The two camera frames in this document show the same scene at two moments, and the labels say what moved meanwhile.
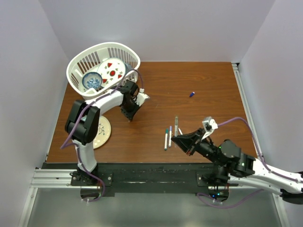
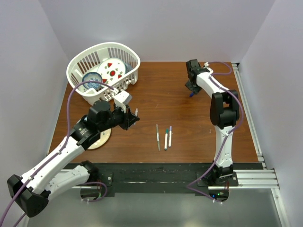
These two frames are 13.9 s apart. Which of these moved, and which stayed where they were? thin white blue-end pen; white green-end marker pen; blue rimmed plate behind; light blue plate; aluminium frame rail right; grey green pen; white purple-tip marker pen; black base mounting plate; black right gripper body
Moved: grey green pen; black right gripper body; thin white blue-end pen
Stayed: black base mounting plate; light blue plate; blue rimmed plate behind; white purple-tip marker pen; white green-end marker pen; aluminium frame rail right
